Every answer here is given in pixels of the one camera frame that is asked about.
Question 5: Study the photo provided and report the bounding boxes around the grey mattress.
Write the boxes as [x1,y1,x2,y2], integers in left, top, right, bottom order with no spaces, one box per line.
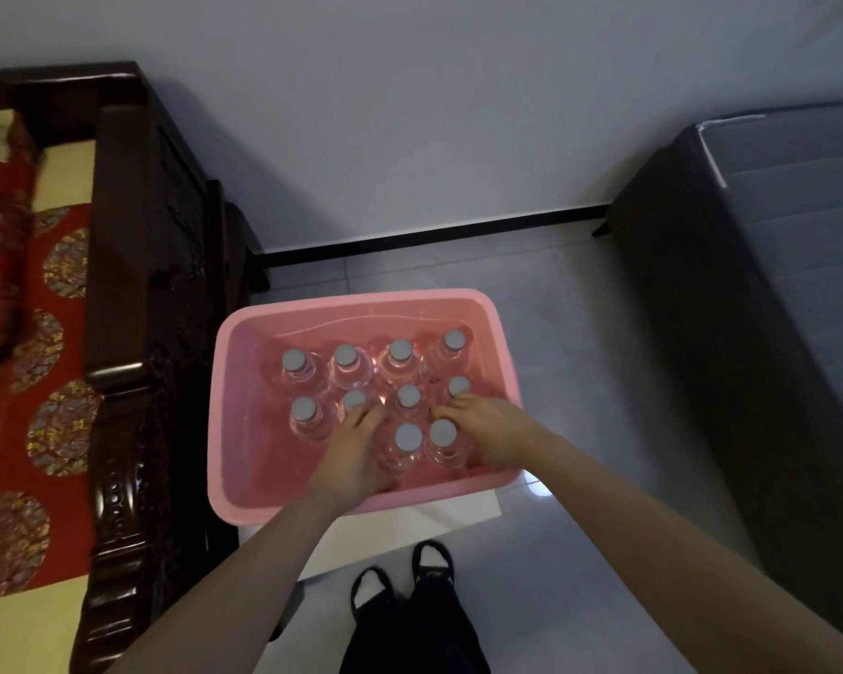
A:
[695,100,843,446]

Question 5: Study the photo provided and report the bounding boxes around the group of water bottles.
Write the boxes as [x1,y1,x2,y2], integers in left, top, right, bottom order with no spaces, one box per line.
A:
[279,328,475,444]

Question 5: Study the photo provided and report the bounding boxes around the person's black left shoe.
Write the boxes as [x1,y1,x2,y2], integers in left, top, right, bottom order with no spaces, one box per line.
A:
[350,566,399,625]

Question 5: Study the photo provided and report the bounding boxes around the clear grey-capped plastic bottle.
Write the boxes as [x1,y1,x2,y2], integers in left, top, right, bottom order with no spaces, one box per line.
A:
[379,422,427,486]
[425,418,473,479]

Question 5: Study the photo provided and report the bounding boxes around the pink plastic basin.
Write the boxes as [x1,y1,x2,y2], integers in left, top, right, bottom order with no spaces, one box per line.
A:
[207,288,524,529]

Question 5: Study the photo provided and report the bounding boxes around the red patterned seat cushion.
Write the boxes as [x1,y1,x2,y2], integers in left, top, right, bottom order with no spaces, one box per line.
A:
[0,202,104,606]

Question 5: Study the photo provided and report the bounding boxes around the person's black shoe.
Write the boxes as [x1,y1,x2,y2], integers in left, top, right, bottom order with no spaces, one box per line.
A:
[412,539,457,590]
[350,566,399,625]

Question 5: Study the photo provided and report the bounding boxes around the person's dark trousers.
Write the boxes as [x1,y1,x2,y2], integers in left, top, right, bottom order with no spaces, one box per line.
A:
[338,577,493,674]

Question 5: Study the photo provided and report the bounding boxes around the dark carved wooden sofa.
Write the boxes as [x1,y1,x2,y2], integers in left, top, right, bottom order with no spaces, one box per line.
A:
[0,60,273,674]

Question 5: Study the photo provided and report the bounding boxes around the person's right hand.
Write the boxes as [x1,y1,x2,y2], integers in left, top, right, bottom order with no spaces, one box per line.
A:
[432,393,556,474]

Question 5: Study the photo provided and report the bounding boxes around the person's left forearm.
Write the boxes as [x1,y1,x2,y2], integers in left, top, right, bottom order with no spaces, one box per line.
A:
[105,484,368,674]

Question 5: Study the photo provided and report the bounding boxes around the black skirting board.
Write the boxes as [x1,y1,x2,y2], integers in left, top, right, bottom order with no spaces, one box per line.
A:
[256,203,614,269]

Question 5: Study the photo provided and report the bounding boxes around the white stand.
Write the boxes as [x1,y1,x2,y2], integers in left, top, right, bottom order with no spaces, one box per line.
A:
[239,487,503,585]

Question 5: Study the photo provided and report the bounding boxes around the person's black right shoe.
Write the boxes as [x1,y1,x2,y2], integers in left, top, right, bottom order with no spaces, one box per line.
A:
[412,539,457,590]

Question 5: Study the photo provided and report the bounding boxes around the person's left hand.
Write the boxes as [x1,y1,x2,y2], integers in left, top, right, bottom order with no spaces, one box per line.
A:
[308,403,394,517]

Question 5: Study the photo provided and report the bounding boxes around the person's right forearm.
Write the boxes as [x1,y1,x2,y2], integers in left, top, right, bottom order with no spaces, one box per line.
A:
[527,431,843,674]

